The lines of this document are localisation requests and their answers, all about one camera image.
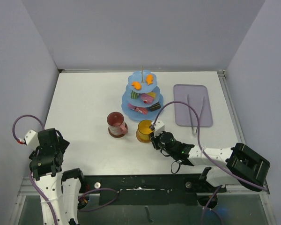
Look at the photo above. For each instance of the purple serving tray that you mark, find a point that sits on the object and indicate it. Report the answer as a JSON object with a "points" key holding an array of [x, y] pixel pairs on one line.
{"points": [[197, 97]]}

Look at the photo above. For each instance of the aluminium rail frame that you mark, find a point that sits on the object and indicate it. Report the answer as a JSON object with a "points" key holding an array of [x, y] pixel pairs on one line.
{"points": [[82, 102]]}

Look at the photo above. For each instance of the pink patterned mug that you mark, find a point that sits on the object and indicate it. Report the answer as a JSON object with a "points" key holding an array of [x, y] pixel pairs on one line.
{"points": [[116, 123]]}

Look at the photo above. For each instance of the chocolate layered cake slice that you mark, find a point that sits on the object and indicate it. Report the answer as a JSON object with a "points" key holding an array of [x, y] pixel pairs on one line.
{"points": [[155, 107]]}

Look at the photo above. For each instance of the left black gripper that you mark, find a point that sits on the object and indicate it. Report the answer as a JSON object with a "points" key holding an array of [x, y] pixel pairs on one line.
{"points": [[62, 145]]}

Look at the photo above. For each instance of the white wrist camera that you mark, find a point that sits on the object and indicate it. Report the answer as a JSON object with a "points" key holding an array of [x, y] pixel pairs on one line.
{"points": [[157, 127], [31, 139]]}

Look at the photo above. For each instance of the pink strawberry cake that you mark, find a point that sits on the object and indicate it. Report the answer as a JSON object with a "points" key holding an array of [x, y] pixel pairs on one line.
{"points": [[146, 98]]}

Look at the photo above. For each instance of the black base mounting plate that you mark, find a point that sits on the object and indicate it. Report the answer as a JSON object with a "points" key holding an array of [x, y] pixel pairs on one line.
{"points": [[136, 190]]}

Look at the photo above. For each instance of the blue three-tier cake stand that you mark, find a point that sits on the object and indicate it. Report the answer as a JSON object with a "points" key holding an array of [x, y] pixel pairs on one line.
{"points": [[140, 76]]}

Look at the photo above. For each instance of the red pink macaron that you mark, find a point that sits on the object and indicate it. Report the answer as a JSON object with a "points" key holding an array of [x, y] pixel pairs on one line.
{"points": [[141, 110]]}

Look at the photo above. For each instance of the orange cookie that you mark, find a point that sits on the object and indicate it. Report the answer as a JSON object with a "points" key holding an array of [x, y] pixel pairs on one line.
{"points": [[136, 85], [149, 79]]}

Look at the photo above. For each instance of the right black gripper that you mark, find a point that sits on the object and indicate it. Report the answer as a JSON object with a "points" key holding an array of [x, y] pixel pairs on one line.
{"points": [[155, 139]]}

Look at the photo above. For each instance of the yellow pink cake slice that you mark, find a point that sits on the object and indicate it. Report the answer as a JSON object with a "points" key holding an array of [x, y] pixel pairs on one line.
{"points": [[152, 94]]}

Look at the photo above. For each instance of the brown wooden coaster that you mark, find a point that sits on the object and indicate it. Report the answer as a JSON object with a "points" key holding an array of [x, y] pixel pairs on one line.
{"points": [[115, 136]]}

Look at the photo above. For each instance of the yellow enamel mug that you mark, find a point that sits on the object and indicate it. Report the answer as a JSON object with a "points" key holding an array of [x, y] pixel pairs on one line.
{"points": [[143, 128]]}

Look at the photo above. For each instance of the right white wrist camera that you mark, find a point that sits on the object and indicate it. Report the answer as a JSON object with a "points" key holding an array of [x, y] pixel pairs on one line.
{"points": [[157, 127]]}

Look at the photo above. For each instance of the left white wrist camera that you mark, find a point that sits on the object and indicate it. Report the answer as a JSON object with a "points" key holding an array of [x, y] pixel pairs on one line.
{"points": [[31, 139]]}

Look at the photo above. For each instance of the woven rattan coaster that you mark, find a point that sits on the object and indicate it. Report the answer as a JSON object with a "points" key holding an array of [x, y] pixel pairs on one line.
{"points": [[146, 140]]}

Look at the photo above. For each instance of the green striped macaron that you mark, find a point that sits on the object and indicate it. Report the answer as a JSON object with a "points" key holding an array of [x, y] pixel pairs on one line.
{"points": [[134, 95]]}

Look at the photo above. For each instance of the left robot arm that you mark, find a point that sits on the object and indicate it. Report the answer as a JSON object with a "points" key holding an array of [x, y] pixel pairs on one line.
{"points": [[58, 190]]}

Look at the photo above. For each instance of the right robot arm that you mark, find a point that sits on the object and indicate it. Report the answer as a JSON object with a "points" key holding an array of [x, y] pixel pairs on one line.
{"points": [[226, 166]]}

